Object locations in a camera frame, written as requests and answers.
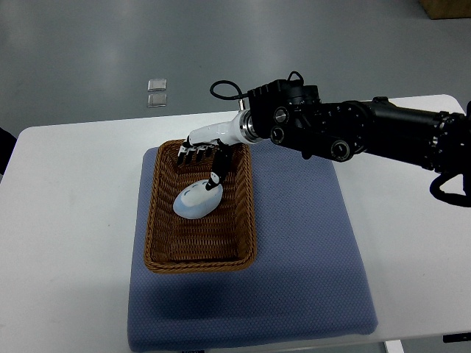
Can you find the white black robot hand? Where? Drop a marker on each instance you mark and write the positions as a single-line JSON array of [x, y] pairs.
[[223, 135]]

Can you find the person in grey shirt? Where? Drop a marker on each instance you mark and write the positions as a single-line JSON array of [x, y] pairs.
[[7, 145]]

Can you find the cardboard box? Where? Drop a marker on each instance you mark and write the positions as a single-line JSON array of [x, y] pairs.
[[446, 9]]

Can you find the metal floor plate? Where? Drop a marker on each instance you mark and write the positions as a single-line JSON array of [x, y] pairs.
[[156, 85], [157, 100]]

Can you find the brown wicker basket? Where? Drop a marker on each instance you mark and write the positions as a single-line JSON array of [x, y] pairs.
[[191, 229]]

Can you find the upper metal floor plate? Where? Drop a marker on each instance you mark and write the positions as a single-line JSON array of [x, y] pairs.
[[156, 85]]

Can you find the blue fabric mat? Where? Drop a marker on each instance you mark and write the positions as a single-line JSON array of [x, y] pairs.
[[276, 260]]

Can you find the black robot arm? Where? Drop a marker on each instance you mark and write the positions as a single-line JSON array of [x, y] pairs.
[[291, 114]]

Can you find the lower metal floor plate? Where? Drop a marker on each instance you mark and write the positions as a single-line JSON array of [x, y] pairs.
[[157, 100]]

